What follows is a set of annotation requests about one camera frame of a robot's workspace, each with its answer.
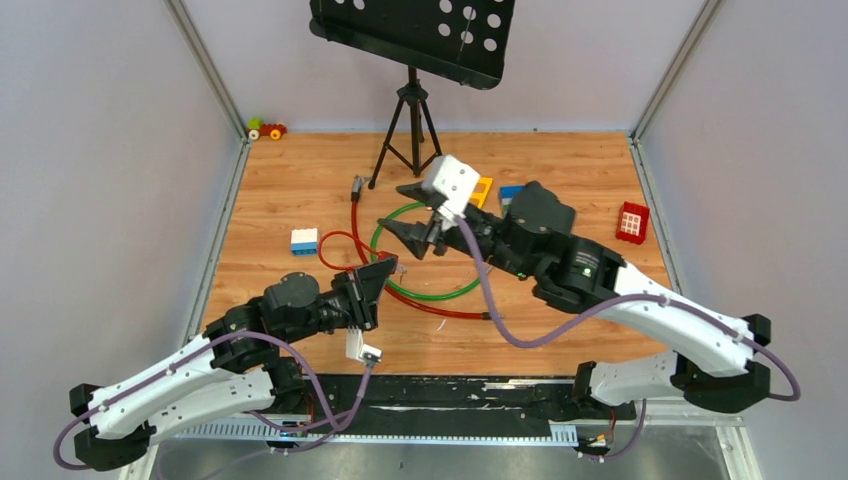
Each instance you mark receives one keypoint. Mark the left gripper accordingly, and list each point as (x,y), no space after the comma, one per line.
(365,312)

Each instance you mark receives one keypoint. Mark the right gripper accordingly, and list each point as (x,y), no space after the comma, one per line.
(418,235)

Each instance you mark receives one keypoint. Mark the red padlock with thin cable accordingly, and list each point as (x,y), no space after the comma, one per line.
(333,257)

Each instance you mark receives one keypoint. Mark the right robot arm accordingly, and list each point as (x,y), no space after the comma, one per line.
(710,359)

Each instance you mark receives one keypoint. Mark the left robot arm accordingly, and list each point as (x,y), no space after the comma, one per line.
(243,362)

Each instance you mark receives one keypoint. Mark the yellow triangular plastic piece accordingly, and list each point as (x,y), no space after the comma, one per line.
(481,191)

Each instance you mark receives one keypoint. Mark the white blue block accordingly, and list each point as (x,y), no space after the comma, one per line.
(304,242)

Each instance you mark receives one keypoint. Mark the blue green stacked blocks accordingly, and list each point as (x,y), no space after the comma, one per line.
(506,195)

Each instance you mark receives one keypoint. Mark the black music stand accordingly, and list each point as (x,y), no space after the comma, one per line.
(461,41)

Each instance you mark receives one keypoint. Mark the toy car red green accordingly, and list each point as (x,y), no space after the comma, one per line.
(257,128)

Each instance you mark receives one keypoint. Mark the red window block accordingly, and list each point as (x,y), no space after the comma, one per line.
(633,222)

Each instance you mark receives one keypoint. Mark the thick red cable lock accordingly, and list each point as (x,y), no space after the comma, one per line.
(358,183)

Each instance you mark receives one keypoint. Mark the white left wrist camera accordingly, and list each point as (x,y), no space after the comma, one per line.
(357,349)

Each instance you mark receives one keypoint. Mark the green cable lock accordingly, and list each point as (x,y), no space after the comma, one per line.
(421,296)

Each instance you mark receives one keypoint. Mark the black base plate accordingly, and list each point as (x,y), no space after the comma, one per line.
(475,406)

